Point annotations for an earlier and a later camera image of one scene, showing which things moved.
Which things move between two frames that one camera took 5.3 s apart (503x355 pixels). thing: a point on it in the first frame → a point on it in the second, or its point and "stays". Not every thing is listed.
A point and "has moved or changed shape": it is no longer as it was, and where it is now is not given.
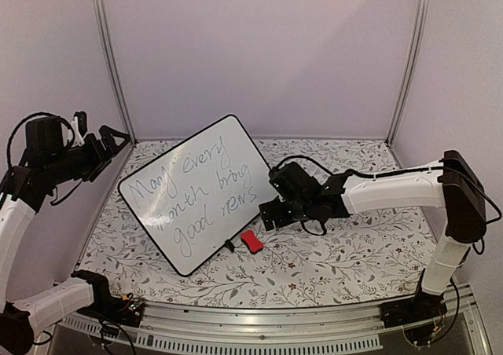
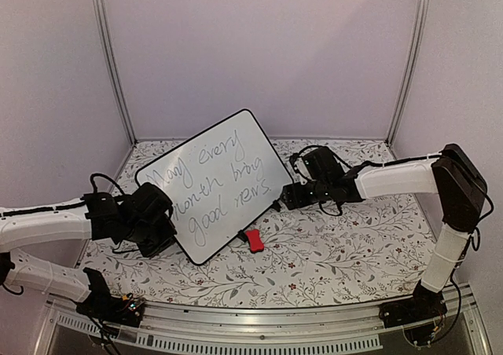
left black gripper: (101, 157) → (169, 232)
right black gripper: (279, 221) → (291, 193)
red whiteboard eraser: (253, 243) has moved or changed shape
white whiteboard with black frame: (200, 195) has moved or changed shape
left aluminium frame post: (105, 37) stays
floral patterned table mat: (371, 258) stays
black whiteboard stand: (229, 245) → (242, 233)
